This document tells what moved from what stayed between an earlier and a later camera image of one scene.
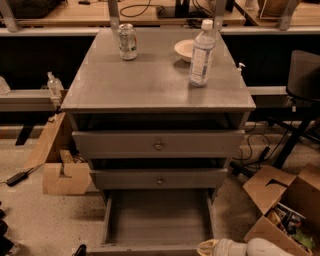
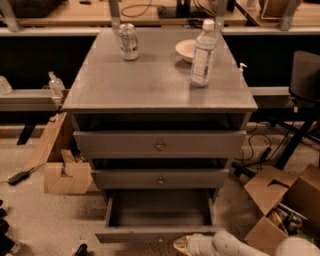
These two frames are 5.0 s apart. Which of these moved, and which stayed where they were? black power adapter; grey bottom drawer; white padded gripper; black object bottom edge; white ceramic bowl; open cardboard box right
Moved: white padded gripper; grey bottom drawer
Stayed: black object bottom edge; white ceramic bowl; black power adapter; open cardboard box right
